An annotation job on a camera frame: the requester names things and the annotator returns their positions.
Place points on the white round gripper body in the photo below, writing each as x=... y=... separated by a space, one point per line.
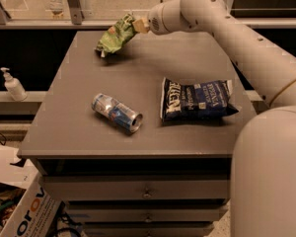
x=155 y=21

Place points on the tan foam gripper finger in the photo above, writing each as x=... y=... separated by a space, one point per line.
x=141 y=26

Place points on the green jalapeno chip bag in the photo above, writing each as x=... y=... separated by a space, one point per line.
x=116 y=37

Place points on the silver blue redbull can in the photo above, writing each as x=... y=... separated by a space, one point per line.
x=117 y=112

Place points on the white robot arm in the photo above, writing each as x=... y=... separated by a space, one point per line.
x=263 y=175

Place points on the dark blue kettle chip bag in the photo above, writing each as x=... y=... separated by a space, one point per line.
x=209 y=100

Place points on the white pump sanitizer bottle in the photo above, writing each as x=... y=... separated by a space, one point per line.
x=13 y=85

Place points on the grey drawer cabinet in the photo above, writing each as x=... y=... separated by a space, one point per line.
x=103 y=149

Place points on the metal drawer knob top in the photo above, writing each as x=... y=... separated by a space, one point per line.
x=147 y=194

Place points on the metal drawer knob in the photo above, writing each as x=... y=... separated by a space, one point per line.
x=147 y=194
x=148 y=219

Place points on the metal drawer knob middle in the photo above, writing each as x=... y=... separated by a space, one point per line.
x=148 y=219

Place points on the white cardboard box orange letters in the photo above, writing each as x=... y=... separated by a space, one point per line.
x=27 y=209

